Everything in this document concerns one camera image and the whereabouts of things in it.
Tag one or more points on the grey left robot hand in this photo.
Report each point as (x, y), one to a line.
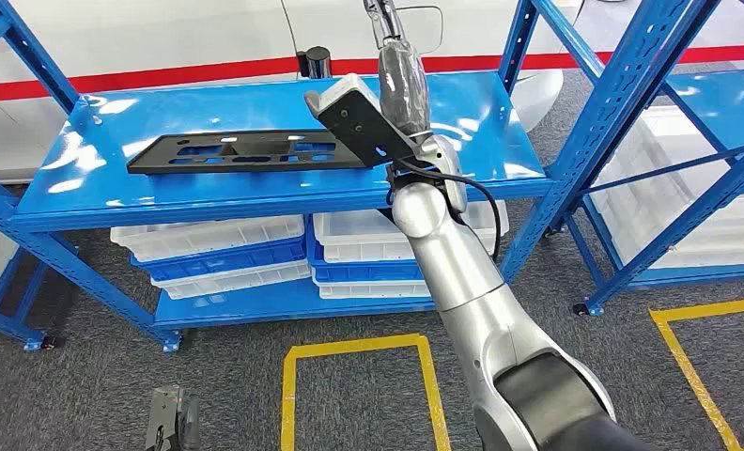
(166, 423)

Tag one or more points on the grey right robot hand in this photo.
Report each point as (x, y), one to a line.
(403, 87)

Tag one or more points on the black plastic panel part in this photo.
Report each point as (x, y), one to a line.
(257, 148)

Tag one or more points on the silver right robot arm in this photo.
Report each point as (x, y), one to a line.
(471, 274)

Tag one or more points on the blue metal shelf rack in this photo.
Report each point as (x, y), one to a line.
(5, 327)
(98, 180)
(714, 93)

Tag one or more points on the yellow floor tape square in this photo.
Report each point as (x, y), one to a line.
(686, 367)
(288, 398)

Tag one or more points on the white plastic tray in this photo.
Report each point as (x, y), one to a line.
(235, 279)
(210, 236)
(372, 290)
(359, 236)

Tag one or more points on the white car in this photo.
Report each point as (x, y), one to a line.
(160, 31)

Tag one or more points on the black stanchion post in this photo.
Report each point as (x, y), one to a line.
(318, 62)

